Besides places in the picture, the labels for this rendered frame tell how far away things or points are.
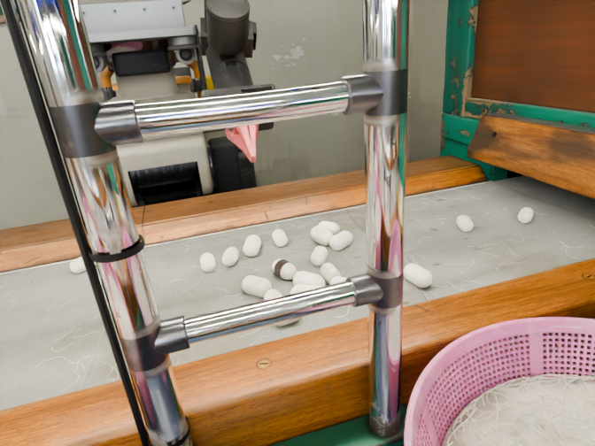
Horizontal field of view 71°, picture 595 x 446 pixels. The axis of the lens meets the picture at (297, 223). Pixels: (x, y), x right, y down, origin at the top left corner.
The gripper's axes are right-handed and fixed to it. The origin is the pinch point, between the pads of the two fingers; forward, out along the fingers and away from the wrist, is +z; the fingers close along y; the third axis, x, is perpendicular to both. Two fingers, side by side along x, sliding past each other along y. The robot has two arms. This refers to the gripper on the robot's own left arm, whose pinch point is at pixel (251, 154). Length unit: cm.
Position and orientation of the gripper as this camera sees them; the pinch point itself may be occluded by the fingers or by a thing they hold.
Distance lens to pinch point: 56.3
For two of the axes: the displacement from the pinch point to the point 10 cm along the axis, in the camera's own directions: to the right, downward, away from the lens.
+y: 9.6, -1.7, 2.4
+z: 2.6, 8.7, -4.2
